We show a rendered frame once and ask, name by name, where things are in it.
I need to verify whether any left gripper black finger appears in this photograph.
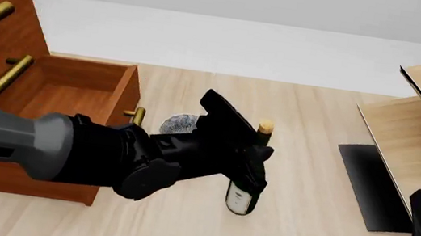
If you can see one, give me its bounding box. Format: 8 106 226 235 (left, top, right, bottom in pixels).
242 166 271 194
246 143 276 172

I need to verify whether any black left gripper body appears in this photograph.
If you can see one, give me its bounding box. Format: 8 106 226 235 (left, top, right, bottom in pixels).
184 86 270 190

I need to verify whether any dark wine bottle with cork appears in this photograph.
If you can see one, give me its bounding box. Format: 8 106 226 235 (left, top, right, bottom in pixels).
223 114 278 219

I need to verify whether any open wooden drawer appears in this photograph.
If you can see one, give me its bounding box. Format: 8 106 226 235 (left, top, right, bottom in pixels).
6 50 145 212

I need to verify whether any small grey plate on stalk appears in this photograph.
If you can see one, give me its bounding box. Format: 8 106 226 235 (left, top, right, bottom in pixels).
159 109 200 138

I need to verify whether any short brass drawer handle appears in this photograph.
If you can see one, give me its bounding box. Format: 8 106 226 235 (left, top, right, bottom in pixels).
122 104 147 128

